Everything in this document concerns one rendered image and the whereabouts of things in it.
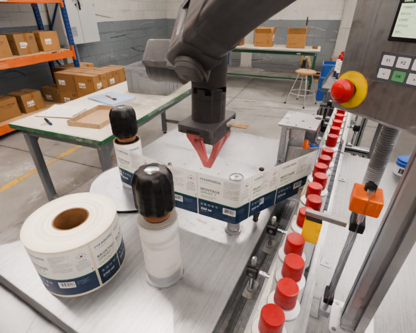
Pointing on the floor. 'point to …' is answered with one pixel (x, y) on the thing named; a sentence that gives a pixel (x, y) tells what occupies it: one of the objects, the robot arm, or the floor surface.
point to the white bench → (33, 128)
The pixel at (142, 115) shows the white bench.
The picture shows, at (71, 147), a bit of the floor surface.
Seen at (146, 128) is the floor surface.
